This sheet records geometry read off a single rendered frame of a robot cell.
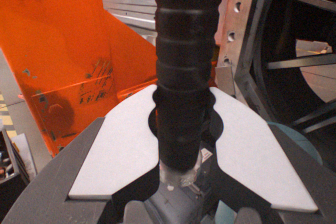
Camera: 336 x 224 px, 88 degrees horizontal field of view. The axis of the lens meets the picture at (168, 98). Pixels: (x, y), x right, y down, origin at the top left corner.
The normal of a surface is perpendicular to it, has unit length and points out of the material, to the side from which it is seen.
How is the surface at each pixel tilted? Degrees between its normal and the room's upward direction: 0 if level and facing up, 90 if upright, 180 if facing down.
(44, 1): 90
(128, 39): 90
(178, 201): 0
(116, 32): 90
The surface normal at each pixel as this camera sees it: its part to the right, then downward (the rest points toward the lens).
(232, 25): -0.74, 0.33
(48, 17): 0.67, 0.39
